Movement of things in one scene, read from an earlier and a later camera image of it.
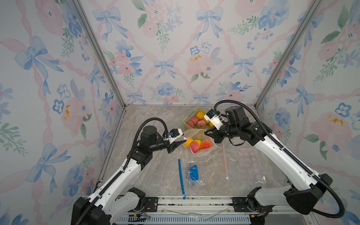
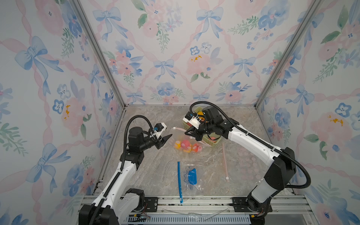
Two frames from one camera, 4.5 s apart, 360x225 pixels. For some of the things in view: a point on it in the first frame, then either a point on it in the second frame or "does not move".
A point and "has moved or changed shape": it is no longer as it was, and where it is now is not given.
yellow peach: (188, 142) has moved or changed shape
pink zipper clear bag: (243, 164) does not move
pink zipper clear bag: (199, 142) has moved or changed shape
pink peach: (194, 146) to (185, 144)
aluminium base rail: (202, 211) does not move
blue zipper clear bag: (192, 171) has moved or changed shape
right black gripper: (214, 134) to (192, 131)
